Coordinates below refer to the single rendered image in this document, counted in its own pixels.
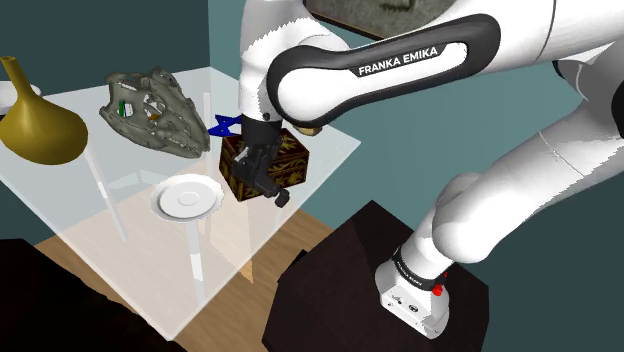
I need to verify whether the clear glass table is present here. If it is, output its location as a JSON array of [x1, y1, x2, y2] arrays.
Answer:
[[0, 66, 362, 341]]

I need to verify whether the white round plate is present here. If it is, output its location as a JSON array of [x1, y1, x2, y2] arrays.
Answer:
[[149, 174, 225, 224]]

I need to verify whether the dark robot stand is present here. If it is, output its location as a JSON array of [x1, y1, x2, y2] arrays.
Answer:
[[261, 199, 490, 352]]

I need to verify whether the blue star-shaped object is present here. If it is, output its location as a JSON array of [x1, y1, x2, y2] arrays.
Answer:
[[207, 114, 243, 138]]

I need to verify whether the grey animal skull figure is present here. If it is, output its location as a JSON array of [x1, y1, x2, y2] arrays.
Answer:
[[99, 66, 212, 160]]

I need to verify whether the white bowl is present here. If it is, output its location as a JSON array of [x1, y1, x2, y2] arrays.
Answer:
[[0, 81, 43, 117]]

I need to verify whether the gold long-necked vase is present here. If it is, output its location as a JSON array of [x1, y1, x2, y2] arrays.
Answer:
[[0, 55, 89, 166]]

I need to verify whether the brown patterned box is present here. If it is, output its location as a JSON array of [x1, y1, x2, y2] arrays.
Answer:
[[218, 127, 311, 203]]

